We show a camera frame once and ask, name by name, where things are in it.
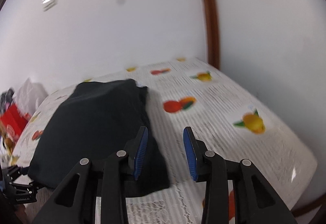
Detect black t-shirt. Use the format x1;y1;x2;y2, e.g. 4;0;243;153
27;78;171;199

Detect white Miniso paper bag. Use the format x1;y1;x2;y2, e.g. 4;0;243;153
14;78;48;118

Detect fruit print bed sheet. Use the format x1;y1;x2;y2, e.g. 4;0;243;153
10;57;318;224

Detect brown gourd ornament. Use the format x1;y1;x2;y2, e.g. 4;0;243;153
2;135;15;156

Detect brown wooden door frame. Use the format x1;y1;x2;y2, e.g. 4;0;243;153
203;0;220;70

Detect dark plaid cloth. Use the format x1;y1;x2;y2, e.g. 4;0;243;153
0;88;14;115

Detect red paper bag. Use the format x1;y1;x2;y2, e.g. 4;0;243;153
1;103;32;143

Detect white wall switch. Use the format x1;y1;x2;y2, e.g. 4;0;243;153
41;0;57;11

